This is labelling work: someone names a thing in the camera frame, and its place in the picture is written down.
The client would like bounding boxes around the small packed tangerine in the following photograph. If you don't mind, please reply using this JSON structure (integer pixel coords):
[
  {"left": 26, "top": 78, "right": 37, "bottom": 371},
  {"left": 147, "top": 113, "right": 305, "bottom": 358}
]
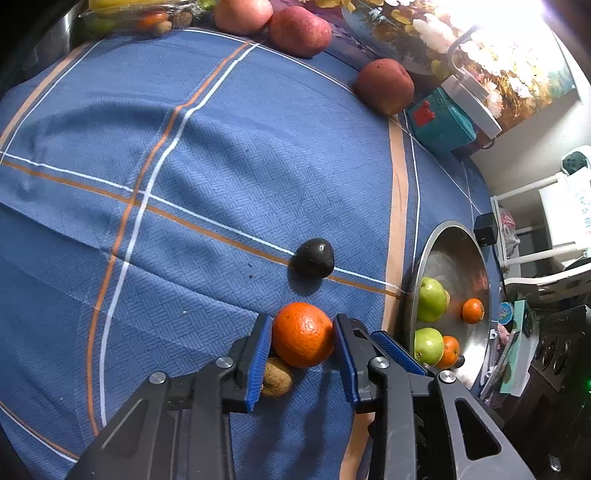
[{"left": 137, "top": 11, "right": 170, "bottom": 32}]

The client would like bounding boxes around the blue plaid tablecloth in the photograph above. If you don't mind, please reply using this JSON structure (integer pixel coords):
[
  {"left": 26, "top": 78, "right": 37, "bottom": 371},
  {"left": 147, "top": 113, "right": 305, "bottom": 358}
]
[{"left": 0, "top": 27, "right": 505, "bottom": 480}]

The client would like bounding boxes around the yellow banana bunch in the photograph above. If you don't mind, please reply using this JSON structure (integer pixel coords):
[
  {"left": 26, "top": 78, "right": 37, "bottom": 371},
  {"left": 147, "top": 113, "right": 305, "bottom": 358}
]
[{"left": 88, "top": 0, "right": 163, "bottom": 10}]

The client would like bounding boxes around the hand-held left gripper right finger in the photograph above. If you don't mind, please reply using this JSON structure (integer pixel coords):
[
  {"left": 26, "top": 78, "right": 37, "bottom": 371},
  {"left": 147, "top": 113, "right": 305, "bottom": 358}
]
[{"left": 332, "top": 314, "right": 536, "bottom": 480}]

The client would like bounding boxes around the small green apple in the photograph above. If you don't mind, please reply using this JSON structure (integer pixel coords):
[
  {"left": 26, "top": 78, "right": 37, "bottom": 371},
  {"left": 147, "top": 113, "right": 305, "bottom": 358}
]
[{"left": 414, "top": 327, "right": 445, "bottom": 366}]

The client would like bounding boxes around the black appliance with knobs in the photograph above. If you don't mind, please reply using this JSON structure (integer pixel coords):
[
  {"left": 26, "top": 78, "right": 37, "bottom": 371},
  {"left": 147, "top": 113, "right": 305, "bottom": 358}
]
[{"left": 530, "top": 304, "right": 591, "bottom": 418}]

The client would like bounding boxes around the brown kiwi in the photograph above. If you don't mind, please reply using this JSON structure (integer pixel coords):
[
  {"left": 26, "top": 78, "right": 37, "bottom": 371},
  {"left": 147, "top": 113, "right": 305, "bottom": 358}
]
[{"left": 260, "top": 357, "right": 294, "bottom": 398}]

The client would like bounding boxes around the white flat box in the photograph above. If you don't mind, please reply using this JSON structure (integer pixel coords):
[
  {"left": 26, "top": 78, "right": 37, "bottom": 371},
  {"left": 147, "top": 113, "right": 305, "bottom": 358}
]
[{"left": 440, "top": 74, "right": 502, "bottom": 138}]

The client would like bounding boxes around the white rack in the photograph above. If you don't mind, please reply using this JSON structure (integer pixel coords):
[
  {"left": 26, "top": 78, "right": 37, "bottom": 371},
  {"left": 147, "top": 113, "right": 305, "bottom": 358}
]
[{"left": 488, "top": 170, "right": 591, "bottom": 289}]

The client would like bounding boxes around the pink red apple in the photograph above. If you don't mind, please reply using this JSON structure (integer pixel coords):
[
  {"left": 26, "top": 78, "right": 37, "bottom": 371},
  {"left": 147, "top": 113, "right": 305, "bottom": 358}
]
[{"left": 213, "top": 0, "right": 274, "bottom": 36}]

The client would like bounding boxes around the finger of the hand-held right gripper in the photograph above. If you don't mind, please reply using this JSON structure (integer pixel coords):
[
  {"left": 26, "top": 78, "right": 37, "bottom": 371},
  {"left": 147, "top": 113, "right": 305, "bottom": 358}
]
[{"left": 371, "top": 330, "right": 428, "bottom": 376}]

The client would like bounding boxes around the bag of small fruits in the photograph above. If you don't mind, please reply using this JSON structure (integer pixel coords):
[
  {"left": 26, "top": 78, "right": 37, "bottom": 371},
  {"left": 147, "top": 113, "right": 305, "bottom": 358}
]
[{"left": 78, "top": 0, "right": 218, "bottom": 40}]

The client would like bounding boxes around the floral wall picture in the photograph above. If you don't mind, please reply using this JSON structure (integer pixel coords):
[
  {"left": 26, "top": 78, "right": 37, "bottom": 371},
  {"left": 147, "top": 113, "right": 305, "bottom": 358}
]
[{"left": 300, "top": 0, "right": 581, "bottom": 136}]

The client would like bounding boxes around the black power adapter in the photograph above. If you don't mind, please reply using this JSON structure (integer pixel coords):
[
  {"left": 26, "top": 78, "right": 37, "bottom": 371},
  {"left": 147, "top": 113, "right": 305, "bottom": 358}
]
[{"left": 474, "top": 212, "right": 500, "bottom": 246}]

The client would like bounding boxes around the large green apple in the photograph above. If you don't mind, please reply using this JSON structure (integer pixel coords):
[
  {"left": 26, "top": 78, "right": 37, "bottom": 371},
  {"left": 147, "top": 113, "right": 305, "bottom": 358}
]
[{"left": 417, "top": 276, "right": 450, "bottom": 323}]

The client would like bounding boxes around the teal booklet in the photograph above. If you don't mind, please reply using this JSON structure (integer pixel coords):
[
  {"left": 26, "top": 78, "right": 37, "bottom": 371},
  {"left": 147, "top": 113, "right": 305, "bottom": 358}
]
[{"left": 500, "top": 299, "right": 537, "bottom": 398}]

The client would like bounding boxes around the teal box with red label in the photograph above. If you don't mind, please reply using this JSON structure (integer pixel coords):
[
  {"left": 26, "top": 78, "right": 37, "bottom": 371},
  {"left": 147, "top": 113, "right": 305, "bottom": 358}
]
[{"left": 406, "top": 87, "right": 479, "bottom": 156}]

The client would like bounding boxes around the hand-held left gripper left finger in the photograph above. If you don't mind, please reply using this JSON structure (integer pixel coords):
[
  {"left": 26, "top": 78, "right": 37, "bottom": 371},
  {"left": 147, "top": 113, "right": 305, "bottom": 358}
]
[{"left": 67, "top": 314, "right": 273, "bottom": 480}]

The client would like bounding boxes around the orange tangerine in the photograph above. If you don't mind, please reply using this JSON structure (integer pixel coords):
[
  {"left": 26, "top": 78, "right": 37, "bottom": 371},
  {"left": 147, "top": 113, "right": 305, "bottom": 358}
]
[
  {"left": 271, "top": 302, "right": 335, "bottom": 369},
  {"left": 461, "top": 298, "right": 486, "bottom": 325},
  {"left": 436, "top": 335, "right": 462, "bottom": 369}
]

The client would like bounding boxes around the stainless steel kettle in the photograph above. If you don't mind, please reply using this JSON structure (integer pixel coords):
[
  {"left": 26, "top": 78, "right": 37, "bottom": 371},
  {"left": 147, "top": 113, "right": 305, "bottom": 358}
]
[{"left": 28, "top": 0, "right": 93, "bottom": 65}]

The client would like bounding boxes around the round metal plate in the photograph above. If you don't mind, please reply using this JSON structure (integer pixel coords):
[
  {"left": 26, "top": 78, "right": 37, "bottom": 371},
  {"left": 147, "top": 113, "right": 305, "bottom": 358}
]
[{"left": 403, "top": 220, "right": 493, "bottom": 387}]

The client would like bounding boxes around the dark red apple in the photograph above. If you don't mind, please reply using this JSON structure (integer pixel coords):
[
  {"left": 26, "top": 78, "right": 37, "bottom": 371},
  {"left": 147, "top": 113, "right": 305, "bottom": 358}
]
[
  {"left": 269, "top": 6, "right": 332, "bottom": 59},
  {"left": 354, "top": 58, "right": 415, "bottom": 116}
]

